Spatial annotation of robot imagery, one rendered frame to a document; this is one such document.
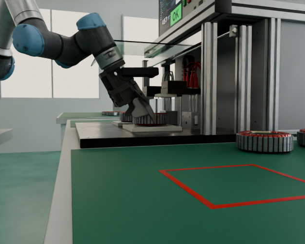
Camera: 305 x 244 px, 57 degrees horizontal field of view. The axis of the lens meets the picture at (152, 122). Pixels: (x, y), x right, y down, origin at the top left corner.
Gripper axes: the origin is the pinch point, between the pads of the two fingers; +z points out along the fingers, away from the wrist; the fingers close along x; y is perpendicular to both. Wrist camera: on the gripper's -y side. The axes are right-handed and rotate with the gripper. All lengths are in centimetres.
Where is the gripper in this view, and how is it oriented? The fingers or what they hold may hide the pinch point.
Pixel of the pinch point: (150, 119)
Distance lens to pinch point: 87.8
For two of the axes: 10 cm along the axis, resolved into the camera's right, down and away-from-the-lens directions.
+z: 4.7, 8.6, 1.9
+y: -8.4, 5.0, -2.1
